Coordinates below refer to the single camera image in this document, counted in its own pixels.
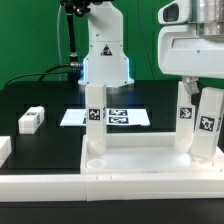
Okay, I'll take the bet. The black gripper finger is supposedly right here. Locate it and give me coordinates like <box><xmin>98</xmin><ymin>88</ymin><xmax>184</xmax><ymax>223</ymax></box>
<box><xmin>182</xmin><ymin>76</ymin><xmax>199</xmax><ymax>96</ymax></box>

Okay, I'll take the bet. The fiducial marker sheet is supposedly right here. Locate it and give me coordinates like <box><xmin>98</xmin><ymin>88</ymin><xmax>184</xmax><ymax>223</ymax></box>
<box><xmin>60</xmin><ymin>108</ymin><xmax>150</xmax><ymax>126</ymax></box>

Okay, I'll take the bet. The white desk tabletop panel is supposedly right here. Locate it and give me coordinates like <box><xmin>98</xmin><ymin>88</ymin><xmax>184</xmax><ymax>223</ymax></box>
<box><xmin>80</xmin><ymin>132</ymin><xmax>224</xmax><ymax>175</ymax></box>

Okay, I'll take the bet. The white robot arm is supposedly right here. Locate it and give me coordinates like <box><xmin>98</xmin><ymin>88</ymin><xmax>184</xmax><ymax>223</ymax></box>
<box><xmin>79</xmin><ymin>0</ymin><xmax>224</xmax><ymax>94</ymax></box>

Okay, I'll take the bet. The black cable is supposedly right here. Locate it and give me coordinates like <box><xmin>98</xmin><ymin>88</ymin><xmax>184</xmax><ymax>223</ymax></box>
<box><xmin>4</xmin><ymin>64</ymin><xmax>73</xmax><ymax>88</ymax></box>

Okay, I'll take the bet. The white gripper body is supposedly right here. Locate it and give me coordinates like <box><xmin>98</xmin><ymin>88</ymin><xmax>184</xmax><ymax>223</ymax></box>
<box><xmin>158</xmin><ymin>25</ymin><xmax>224</xmax><ymax>79</ymax></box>

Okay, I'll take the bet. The white L-shaped obstacle fence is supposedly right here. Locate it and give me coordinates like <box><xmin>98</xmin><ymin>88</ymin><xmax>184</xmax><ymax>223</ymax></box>
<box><xmin>0</xmin><ymin>135</ymin><xmax>224</xmax><ymax>203</ymax></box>

